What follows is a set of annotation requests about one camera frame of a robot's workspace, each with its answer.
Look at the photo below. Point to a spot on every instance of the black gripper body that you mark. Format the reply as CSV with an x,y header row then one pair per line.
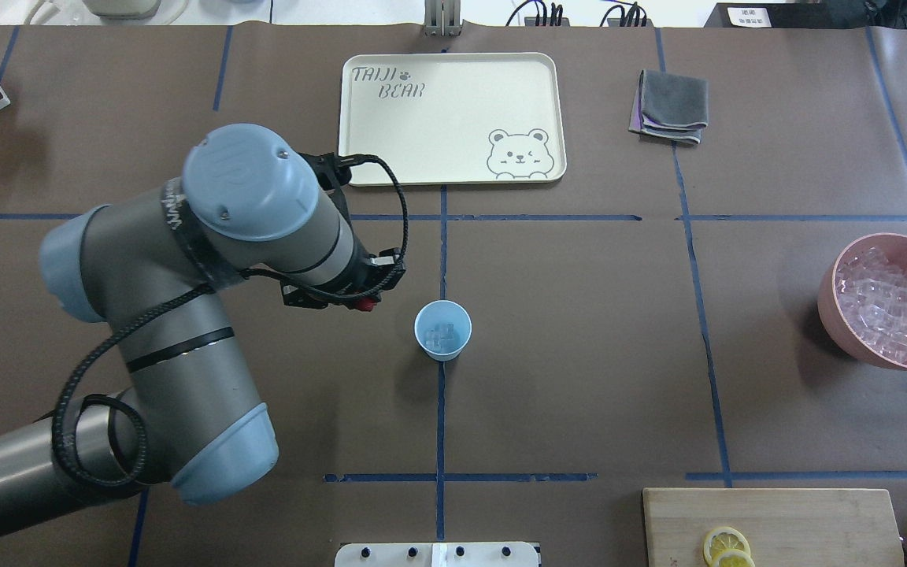
x,y
364,270

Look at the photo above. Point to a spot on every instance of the red strawberry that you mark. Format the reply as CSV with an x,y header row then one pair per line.
x,y
364,304

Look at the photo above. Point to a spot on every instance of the light blue cup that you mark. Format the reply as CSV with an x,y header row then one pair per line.
x,y
438,312

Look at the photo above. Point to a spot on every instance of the clear ice cube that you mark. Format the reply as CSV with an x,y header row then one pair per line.
x,y
442,338

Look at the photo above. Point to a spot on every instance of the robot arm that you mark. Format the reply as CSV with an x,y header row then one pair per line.
x,y
168,396

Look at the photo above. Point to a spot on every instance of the pink bowl of ice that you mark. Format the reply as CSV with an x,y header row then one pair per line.
x,y
862,300

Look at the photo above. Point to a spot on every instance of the cream bear tray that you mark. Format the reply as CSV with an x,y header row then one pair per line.
x,y
455,118

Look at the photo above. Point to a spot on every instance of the grey folded cloth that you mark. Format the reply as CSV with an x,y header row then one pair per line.
x,y
670,107

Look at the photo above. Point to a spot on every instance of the lemon slices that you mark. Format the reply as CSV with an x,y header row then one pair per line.
x,y
726,546

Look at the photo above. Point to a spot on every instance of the wooden cutting board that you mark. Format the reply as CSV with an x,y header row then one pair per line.
x,y
784,527

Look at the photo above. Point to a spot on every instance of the aluminium frame post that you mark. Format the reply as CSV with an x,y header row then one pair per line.
x,y
442,18

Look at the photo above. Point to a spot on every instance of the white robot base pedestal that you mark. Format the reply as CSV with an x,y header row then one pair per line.
x,y
486,553

